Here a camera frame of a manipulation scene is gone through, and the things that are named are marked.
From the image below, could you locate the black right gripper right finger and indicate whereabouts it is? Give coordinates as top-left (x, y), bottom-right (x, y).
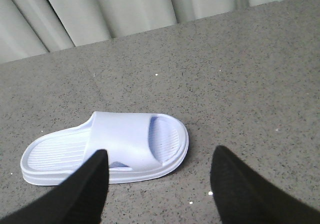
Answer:
top-left (210, 145), bottom-right (320, 224)

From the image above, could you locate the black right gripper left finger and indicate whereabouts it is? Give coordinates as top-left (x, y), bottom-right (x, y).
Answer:
top-left (0, 149), bottom-right (109, 224)

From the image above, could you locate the light blue slipper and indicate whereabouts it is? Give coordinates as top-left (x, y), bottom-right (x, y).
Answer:
top-left (20, 111), bottom-right (189, 186)

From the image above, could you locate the pale grey-green curtain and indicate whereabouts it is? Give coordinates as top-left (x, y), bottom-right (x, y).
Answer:
top-left (0, 0), bottom-right (283, 63)

